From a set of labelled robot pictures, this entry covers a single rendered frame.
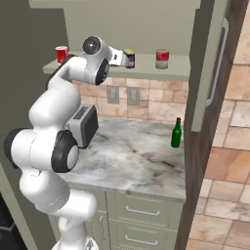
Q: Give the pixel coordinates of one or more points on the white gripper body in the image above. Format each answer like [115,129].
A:
[122,58]

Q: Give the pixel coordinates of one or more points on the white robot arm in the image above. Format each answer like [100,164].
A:
[49,110]

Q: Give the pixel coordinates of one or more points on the red and white can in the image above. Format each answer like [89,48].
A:
[162,59]

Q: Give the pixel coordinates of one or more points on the grey and black toaster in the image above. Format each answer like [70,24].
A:
[87,127]

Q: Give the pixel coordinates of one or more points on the green glass bottle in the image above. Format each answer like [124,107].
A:
[176,135]

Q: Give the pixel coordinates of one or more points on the dark wood side panel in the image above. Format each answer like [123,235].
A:
[195,162]

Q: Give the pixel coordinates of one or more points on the olive base cupboard door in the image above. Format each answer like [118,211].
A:
[103,205]

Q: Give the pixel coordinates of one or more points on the olive drawer front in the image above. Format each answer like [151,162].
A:
[166,237]
[169,211]

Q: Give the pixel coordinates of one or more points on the black appliance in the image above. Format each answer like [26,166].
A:
[8,228]

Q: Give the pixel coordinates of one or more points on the olive wall cabinet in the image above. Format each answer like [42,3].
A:
[130,26]

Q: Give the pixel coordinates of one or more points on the grey wall outlet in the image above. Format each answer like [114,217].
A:
[133,96]
[113,94]

